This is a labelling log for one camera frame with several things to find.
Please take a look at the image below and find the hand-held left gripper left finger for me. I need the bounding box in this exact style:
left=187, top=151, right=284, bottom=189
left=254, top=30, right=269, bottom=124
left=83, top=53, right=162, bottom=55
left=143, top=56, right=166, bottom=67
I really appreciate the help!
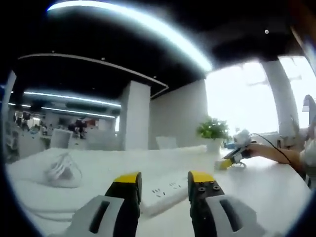
left=65, top=172, right=143, bottom=237

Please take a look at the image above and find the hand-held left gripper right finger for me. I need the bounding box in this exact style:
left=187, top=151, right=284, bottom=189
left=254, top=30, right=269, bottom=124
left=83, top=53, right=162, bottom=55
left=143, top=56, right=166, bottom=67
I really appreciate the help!
left=187, top=170, right=267, bottom=237

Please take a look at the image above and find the white power strip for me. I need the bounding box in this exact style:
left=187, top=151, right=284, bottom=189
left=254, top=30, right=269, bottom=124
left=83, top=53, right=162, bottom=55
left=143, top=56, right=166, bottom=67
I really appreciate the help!
left=139, top=176, right=192, bottom=218

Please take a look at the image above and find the white desk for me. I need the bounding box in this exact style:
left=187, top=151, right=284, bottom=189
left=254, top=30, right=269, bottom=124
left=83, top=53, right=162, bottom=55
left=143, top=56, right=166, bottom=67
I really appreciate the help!
left=4, top=144, right=312, bottom=237

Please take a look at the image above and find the long ceiling light strip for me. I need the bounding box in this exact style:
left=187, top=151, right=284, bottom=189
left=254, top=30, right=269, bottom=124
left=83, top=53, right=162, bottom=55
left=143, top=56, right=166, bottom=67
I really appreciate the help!
left=46, top=0, right=213, bottom=73

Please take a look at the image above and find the green plant in white pot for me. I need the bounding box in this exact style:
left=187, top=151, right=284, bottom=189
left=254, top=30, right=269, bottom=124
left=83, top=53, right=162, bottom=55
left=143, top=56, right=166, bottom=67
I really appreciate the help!
left=196, top=117, right=231, bottom=154

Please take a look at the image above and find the plain white chair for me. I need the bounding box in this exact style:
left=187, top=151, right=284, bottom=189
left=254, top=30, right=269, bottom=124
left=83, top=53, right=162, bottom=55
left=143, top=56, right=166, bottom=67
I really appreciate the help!
left=155, top=136, right=178, bottom=150

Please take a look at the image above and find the person's grey shirt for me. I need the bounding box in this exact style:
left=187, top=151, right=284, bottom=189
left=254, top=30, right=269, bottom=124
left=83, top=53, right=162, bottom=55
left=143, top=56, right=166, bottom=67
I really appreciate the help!
left=299, top=137, right=316, bottom=190

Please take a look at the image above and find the wide grey mesh chair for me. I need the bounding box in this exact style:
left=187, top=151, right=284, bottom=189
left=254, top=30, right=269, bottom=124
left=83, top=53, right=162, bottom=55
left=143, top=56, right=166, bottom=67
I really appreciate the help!
left=87, top=130, right=117, bottom=150

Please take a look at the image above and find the narrow grey mesh chair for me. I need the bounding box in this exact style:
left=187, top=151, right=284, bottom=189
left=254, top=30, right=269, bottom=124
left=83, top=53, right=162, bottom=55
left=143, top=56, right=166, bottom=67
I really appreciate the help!
left=50, top=129, right=74, bottom=149

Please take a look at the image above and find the thin black cable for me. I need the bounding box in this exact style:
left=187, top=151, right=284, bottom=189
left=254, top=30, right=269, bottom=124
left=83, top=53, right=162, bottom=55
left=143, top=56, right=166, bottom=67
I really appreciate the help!
left=251, top=132, right=308, bottom=182

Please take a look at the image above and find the white power strip cable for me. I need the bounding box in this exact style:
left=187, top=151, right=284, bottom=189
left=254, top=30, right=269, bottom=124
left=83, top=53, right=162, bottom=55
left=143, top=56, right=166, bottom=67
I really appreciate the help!
left=43, top=152, right=83, bottom=189

